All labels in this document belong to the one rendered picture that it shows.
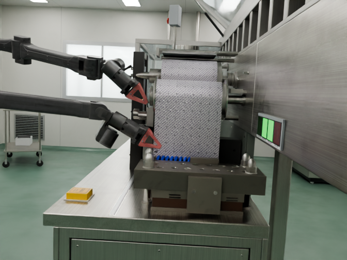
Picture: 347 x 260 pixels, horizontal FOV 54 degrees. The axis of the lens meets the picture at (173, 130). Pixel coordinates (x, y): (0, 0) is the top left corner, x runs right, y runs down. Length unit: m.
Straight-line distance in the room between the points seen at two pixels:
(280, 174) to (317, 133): 0.82
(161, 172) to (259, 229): 0.33
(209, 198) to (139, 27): 6.07
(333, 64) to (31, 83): 7.04
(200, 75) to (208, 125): 0.30
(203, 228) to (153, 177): 0.21
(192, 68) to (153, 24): 5.49
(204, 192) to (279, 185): 0.48
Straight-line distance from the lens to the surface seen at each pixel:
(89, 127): 7.06
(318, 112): 0.62
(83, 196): 1.17
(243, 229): 1.04
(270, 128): 0.87
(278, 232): 1.50
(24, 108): 1.20
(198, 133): 1.21
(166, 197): 1.06
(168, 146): 1.22
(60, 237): 1.10
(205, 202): 1.04
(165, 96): 1.20
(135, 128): 1.20
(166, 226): 1.02
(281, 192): 1.45
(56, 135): 7.29
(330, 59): 0.60
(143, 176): 1.04
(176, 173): 1.03
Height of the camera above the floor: 1.27
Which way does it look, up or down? 6 degrees down
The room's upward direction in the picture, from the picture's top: 3 degrees clockwise
